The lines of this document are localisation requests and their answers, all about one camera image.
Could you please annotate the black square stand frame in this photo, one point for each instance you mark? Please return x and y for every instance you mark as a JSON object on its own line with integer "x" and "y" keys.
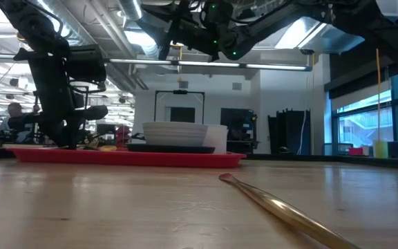
{"x": 180, "y": 92}

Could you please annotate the black aluminium table frame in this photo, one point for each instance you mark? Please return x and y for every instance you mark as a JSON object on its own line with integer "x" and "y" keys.
{"x": 358, "y": 162}

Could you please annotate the white ribbed bowl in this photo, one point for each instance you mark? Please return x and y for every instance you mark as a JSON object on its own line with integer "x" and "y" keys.
{"x": 175, "y": 135}

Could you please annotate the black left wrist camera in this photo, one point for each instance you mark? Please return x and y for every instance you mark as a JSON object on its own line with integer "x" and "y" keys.
{"x": 86, "y": 64}

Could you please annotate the seated person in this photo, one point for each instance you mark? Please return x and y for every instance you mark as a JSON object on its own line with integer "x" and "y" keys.
{"x": 15, "y": 110}

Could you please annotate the red plastic tray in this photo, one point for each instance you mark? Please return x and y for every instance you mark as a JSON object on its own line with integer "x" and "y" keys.
{"x": 116, "y": 159}

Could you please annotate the long ceiling light strip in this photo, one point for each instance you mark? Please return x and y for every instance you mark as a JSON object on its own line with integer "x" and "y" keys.
{"x": 275, "y": 66}

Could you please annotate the round metal air duct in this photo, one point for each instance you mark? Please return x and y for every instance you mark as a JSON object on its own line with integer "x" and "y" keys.
{"x": 116, "y": 71}

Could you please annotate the black screen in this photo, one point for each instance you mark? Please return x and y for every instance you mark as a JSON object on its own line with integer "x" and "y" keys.
{"x": 182, "y": 115}

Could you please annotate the dark blue plate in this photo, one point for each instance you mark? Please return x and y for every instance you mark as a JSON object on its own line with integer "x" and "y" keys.
{"x": 171, "y": 149}

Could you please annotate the yellow-green container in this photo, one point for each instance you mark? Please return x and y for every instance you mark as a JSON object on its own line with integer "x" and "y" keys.
{"x": 381, "y": 149}

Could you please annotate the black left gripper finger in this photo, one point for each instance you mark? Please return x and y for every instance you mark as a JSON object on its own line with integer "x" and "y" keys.
{"x": 73, "y": 135}
{"x": 57, "y": 135}

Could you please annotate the red object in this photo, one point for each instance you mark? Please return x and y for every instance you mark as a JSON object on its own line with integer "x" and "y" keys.
{"x": 123, "y": 135}

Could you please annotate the white mug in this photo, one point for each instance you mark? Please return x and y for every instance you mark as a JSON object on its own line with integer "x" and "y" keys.
{"x": 218, "y": 138}

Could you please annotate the red box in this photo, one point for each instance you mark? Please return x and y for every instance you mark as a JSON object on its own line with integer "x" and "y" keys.
{"x": 356, "y": 151}

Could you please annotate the rectangular metal air duct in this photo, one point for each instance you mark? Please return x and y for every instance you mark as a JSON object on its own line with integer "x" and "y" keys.
{"x": 323, "y": 38}

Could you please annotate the black folding panels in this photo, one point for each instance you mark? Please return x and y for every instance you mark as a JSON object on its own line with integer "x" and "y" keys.
{"x": 289, "y": 131}

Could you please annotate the large glass window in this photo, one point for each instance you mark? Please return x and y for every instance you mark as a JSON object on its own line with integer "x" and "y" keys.
{"x": 365, "y": 128}

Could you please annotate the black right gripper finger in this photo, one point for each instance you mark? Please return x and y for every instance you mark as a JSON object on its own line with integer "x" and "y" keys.
{"x": 169, "y": 38}
{"x": 157, "y": 22}

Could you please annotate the black ceiling camera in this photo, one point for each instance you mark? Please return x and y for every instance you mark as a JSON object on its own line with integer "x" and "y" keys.
{"x": 306, "y": 52}

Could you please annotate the gold spoon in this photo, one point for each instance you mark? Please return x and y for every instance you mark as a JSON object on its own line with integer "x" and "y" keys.
{"x": 108, "y": 148}

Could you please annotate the grey wall box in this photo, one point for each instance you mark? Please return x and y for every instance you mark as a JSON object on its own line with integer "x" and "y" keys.
{"x": 183, "y": 85}

